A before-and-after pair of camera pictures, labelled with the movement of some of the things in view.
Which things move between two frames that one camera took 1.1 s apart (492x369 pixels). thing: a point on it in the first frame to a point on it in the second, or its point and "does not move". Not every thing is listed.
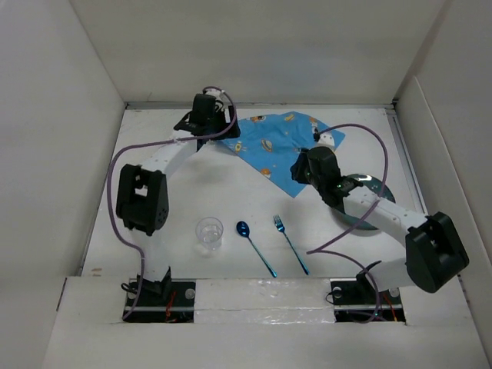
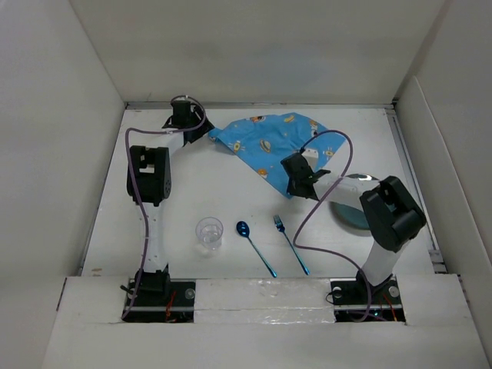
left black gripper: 221,116 to 200,133
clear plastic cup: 210,232 does not move
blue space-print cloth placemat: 270,143 does not move
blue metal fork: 280,227 does not move
